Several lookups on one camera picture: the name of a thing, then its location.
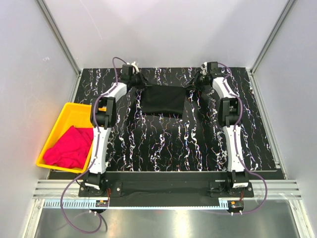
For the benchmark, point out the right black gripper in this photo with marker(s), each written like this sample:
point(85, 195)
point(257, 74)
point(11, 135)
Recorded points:
point(193, 83)

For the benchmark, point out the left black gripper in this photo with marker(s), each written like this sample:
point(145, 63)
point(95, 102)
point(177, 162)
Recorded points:
point(143, 82)

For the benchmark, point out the black t shirt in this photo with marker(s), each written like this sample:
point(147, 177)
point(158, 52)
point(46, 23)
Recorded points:
point(159, 99)

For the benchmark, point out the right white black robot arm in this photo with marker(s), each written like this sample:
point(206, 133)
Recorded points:
point(229, 118)

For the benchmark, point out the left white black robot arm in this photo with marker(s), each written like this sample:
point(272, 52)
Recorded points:
point(103, 119)

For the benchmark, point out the yellow plastic bin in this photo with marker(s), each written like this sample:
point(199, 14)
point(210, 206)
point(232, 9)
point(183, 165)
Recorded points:
point(72, 114)

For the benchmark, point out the red t shirt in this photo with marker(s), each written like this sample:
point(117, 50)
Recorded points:
point(71, 150)

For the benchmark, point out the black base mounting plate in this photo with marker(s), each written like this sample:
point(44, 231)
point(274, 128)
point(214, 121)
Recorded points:
point(178, 197)

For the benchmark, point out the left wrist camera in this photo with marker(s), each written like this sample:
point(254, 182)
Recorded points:
point(130, 69)

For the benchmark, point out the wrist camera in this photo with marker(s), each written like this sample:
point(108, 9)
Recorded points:
point(210, 68)
point(130, 69)

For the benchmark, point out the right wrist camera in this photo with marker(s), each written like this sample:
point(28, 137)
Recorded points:
point(210, 68)

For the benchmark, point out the aluminium frame rail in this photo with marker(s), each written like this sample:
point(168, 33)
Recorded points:
point(274, 189)

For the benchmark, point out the white slotted cable duct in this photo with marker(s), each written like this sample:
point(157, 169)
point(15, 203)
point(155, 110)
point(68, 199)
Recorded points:
point(213, 204)

